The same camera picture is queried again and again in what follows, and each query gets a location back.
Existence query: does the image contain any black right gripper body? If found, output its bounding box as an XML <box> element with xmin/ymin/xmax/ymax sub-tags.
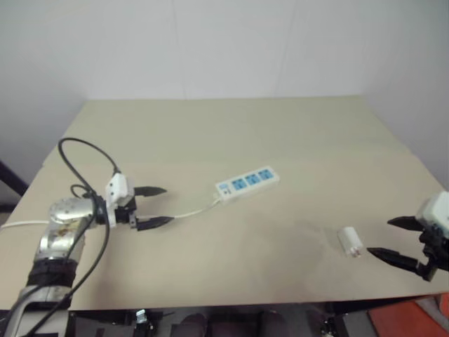
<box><xmin>415</xmin><ymin>227</ymin><xmax>449</xmax><ymax>282</ymax></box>

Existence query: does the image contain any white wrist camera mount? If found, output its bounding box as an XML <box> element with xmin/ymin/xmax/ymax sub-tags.
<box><xmin>104</xmin><ymin>171</ymin><xmax>135</xmax><ymax>226</ymax></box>
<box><xmin>415</xmin><ymin>190</ymin><xmax>449</xmax><ymax>240</ymax></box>

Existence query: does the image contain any dark frame bar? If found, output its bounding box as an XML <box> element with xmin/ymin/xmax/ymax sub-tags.
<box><xmin>0</xmin><ymin>159</ymin><xmax>29</xmax><ymax>212</ymax></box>

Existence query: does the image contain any black under-table frame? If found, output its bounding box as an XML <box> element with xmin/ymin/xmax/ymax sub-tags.
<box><xmin>67</xmin><ymin>308</ymin><xmax>177</xmax><ymax>337</ymax></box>

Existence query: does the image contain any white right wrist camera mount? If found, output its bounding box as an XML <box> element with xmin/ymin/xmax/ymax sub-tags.
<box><xmin>415</xmin><ymin>190</ymin><xmax>449</xmax><ymax>240</ymax></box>

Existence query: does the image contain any white power strip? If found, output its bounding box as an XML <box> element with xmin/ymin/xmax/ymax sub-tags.
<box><xmin>214</xmin><ymin>164</ymin><xmax>281</xmax><ymax>205</ymax></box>

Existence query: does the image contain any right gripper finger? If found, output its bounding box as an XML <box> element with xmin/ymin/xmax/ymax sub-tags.
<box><xmin>366</xmin><ymin>246</ymin><xmax>421</xmax><ymax>272</ymax></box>
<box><xmin>387</xmin><ymin>215</ymin><xmax>426</xmax><ymax>232</ymax></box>

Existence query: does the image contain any dark rounded shape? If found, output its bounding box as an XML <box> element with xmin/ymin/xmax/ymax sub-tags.
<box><xmin>181</xmin><ymin>312</ymin><xmax>212</xmax><ymax>337</ymax></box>

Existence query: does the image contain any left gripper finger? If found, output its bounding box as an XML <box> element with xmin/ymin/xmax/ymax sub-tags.
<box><xmin>134</xmin><ymin>185</ymin><xmax>168</xmax><ymax>198</ymax></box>
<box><xmin>136</xmin><ymin>216</ymin><xmax>175</xmax><ymax>233</ymax></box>

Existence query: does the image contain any white plug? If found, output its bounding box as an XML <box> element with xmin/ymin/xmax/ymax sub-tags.
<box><xmin>336</xmin><ymin>226</ymin><xmax>366</xmax><ymax>259</ymax></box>

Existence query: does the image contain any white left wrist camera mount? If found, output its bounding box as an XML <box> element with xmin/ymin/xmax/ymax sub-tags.
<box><xmin>104</xmin><ymin>171</ymin><xmax>135</xmax><ymax>226</ymax></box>

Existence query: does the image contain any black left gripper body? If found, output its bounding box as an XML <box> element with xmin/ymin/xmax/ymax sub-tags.
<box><xmin>114</xmin><ymin>186</ymin><xmax>140</xmax><ymax>230</ymax></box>

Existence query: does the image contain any orange box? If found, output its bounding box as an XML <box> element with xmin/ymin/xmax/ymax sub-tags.
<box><xmin>366</xmin><ymin>297</ymin><xmax>449</xmax><ymax>337</ymax></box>

